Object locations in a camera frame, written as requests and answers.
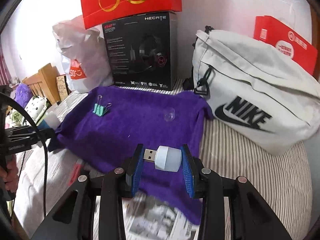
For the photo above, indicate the white blue stick tube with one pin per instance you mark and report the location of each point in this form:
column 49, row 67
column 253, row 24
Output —
column 49, row 121

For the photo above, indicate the white USB lamp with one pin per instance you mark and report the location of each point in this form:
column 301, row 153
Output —
column 165, row 158

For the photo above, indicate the wooden headboard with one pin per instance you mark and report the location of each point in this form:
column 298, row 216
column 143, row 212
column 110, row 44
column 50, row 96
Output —
column 43, row 83

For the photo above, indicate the purple plush toy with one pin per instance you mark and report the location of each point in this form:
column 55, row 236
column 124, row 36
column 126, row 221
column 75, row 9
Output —
column 23, row 94

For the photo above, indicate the black headset box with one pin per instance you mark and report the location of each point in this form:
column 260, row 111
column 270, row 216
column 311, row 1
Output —
column 142, row 50

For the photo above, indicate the purple towel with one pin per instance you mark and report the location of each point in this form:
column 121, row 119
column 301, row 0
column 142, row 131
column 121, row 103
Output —
column 136, row 117

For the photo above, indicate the clear plastic cap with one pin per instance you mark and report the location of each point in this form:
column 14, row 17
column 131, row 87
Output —
column 169, row 114

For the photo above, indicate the patterned notebook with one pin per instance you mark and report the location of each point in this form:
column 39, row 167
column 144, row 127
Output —
column 62, row 87

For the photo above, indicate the white Nike bag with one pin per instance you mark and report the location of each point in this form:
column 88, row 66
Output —
column 255, row 89

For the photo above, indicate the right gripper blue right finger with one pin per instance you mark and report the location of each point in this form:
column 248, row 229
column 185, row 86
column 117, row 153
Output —
column 191, row 168

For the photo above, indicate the white Miniso plastic bag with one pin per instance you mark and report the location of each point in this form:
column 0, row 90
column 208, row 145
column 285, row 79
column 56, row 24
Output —
column 83, row 55

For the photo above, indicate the polka dot pillow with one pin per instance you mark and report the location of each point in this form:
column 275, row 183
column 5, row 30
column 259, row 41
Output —
column 36, row 107

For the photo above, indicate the newspaper sheet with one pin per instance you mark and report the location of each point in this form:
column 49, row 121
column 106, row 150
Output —
column 146, row 217

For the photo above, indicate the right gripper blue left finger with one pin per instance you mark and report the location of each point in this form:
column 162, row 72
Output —
column 134, row 171

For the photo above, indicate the person's left hand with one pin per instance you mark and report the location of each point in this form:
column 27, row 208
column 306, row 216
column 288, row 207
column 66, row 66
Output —
column 10, row 177

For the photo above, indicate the green binder clip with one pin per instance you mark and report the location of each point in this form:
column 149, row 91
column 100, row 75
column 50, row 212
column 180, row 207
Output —
column 99, row 109

